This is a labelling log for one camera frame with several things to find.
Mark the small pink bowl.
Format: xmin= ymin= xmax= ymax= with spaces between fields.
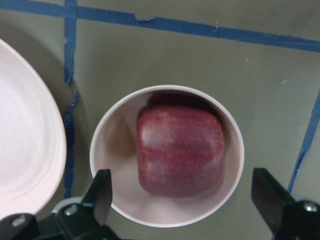
xmin=89 ymin=85 xmax=245 ymax=228

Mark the pink plate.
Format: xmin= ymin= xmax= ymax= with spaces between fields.
xmin=0 ymin=41 xmax=67 ymax=218

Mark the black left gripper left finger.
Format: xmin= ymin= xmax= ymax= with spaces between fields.
xmin=0 ymin=169 xmax=118 ymax=240

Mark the red apple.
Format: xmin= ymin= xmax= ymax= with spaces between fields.
xmin=136 ymin=104 xmax=225 ymax=198

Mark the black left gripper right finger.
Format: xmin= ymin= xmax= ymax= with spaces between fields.
xmin=251 ymin=168 xmax=320 ymax=240

